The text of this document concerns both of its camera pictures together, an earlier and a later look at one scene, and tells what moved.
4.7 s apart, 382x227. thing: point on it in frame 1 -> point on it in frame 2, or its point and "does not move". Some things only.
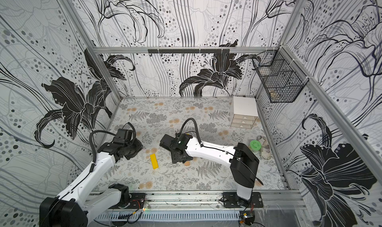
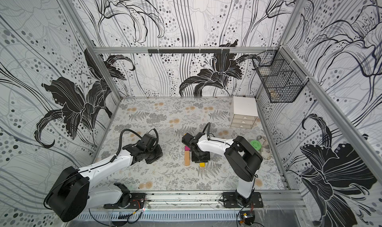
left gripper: (139, 148) -> (159, 154)
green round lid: (255, 146) does not move
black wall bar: (187, 51) does not move
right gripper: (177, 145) -> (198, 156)
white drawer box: (245, 112) does not move
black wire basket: (282, 81) does not move
